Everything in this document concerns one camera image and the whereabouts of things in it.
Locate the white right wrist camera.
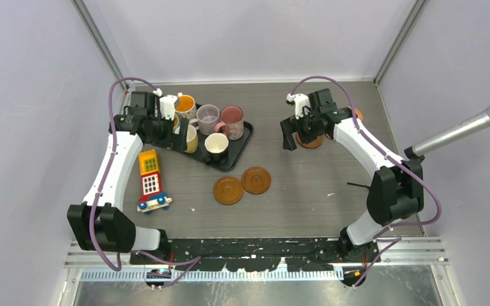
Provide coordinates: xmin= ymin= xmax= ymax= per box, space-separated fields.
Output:
xmin=286 ymin=94 xmax=311 ymax=120

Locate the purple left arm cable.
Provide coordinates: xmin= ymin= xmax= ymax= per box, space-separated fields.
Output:
xmin=88 ymin=76 xmax=202 ymax=289

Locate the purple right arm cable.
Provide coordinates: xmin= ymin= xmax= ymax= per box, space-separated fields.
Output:
xmin=289 ymin=76 xmax=443 ymax=289

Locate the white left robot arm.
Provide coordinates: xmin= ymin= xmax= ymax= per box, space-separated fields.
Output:
xmin=67 ymin=89 xmax=188 ymax=264

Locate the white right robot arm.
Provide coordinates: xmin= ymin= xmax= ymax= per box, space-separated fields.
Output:
xmin=280 ymin=89 xmax=424 ymax=262

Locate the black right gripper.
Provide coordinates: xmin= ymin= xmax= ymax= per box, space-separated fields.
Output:
xmin=280 ymin=108 xmax=324 ymax=151

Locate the black mug cream inside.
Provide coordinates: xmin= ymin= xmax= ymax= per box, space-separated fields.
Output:
xmin=203 ymin=133 xmax=229 ymax=164

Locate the black microphone tripod stand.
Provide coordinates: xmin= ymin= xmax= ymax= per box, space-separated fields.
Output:
xmin=346 ymin=145 xmax=426 ymax=191

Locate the lilac mug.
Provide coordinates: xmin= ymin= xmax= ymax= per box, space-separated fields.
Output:
xmin=189 ymin=105 xmax=221 ymax=136

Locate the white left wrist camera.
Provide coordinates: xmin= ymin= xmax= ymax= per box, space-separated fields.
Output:
xmin=152 ymin=89 xmax=179 ymax=120

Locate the yellow mug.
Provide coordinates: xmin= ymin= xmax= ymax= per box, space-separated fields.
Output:
xmin=184 ymin=124 xmax=199 ymax=154

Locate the woven rattan coaster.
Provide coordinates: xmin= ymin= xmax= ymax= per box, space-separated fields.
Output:
xmin=345 ymin=106 xmax=364 ymax=122

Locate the white mug orange inside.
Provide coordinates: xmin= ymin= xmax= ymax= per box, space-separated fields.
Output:
xmin=175 ymin=93 xmax=197 ymax=120

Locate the black serving tray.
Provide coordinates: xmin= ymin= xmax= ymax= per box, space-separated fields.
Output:
xmin=182 ymin=105 xmax=254 ymax=171

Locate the toy block house car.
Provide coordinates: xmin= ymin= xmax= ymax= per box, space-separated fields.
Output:
xmin=137 ymin=149 xmax=173 ymax=215

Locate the pink patterned mug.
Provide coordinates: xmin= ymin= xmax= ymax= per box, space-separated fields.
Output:
xmin=214 ymin=105 xmax=244 ymax=140

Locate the blue mug orange inside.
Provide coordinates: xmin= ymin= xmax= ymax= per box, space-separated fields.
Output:
xmin=172 ymin=115 xmax=181 ymax=134

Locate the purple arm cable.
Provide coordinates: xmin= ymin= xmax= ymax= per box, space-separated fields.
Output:
xmin=289 ymin=76 xmax=443 ymax=289
xmin=88 ymin=76 xmax=202 ymax=289

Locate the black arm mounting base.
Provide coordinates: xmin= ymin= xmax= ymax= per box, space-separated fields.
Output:
xmin=150 ymin=238 xmax=379 ymax=272

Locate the brown wooden coaster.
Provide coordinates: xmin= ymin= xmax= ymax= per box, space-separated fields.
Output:
xmin=295 ymin=133 xmax=325 ymax=149
xmin=241 ymin=166 xmax=271 ymax=194
xmin=213 ymin=176 xmax=244 ymax=205

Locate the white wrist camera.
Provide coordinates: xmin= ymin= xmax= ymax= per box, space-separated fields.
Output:
xmin=152 ymin=89 xmax=179 ymax=120
xmin=286 ymin=94 xmax=311 ymax=120

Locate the silver microphone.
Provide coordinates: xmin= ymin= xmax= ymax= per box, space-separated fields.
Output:
xmin=404 ymin=106 xmax=490 ymax=159

